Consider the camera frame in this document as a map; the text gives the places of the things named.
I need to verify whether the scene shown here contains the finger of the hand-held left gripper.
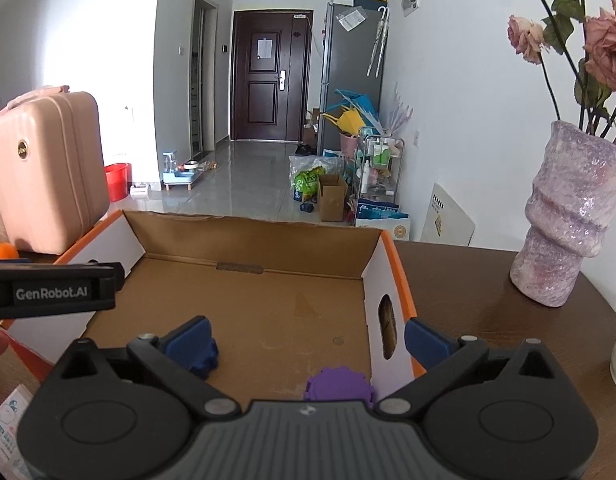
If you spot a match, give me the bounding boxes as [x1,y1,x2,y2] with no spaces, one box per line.
[90,262,125,292]

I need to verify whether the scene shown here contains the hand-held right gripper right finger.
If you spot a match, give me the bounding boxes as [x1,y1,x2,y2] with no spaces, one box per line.
[377,317,564,418]

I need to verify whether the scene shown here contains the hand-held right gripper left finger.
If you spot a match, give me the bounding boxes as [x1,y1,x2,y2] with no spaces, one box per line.
[55,316,239,423]

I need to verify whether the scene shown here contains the blue plastic toy part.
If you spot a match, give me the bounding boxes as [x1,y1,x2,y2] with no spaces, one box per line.
[188,337,220,380]

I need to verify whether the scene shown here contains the red and orange cardboard box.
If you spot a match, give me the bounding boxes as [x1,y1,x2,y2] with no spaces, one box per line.
[0,208,419,403]

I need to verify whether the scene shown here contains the purple plastic gear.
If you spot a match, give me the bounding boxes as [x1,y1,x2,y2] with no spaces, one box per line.
[304,366,376,406]

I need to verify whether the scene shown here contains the white wet wipes packet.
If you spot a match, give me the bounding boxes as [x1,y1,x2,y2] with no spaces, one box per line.
[0,384,41,480]

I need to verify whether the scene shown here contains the red plastic bucket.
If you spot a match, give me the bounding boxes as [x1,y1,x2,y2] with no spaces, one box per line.
[104,162,130,202]

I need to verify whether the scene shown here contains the blue and white pet feeder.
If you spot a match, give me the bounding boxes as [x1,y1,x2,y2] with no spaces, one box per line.
[162,151,199,192]

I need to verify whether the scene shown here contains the pink hard-shell suitcase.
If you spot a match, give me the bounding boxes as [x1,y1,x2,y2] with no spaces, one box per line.
[0,85,111,256]

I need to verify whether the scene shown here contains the white leaning board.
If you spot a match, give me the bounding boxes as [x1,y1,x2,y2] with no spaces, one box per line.
[419,182,476,247]

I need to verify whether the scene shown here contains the blue and white carton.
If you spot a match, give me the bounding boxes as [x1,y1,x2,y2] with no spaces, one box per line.
[355,200,411,242]

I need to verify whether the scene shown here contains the small open cardboard box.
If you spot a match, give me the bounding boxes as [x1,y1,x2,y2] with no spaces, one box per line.
[317,173,350,222]

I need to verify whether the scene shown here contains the purple glitter vase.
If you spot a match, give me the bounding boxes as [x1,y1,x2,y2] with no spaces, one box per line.
[509,120,616,308]

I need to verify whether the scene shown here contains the green printed bag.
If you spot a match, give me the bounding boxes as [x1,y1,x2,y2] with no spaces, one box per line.
[293,167,325,202]

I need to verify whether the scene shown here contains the pink plastic bin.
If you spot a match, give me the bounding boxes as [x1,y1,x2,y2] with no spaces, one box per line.
[339,131,361,158]

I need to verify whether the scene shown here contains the dark brown entrance door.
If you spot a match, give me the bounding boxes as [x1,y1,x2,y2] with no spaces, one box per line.
[231,9,314,142]

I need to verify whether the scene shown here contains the purple feather decoration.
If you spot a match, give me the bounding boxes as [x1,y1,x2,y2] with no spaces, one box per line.
[380,85,414,133]

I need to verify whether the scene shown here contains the yellow plastic dustpan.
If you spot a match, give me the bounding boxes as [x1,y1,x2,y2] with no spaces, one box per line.
[322,107,364,133]

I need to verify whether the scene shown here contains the stacked brown cardboard boxes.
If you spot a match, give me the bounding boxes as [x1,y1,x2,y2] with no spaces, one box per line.
[303,108,321,146]

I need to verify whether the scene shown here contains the grey refrigerator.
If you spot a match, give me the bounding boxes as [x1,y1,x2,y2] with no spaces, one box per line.
[315,1,389,156]

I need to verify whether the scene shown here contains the white folded umbrella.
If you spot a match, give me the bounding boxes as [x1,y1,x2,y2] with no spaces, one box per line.
[366,6,390,78]

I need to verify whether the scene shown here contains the clear plastic packet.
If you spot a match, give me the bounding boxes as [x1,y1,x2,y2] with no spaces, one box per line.
[336,8,367,31]

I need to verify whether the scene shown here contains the dried pink rose bouquet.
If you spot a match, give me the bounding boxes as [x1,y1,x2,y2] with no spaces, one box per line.
[507,0,616,153]

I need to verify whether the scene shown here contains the wire storage cart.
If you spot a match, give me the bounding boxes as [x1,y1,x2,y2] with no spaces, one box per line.
[354,134,405,211]

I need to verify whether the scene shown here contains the grey interior door frame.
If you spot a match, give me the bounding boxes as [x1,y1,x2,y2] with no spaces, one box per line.
[189,0,220,158]

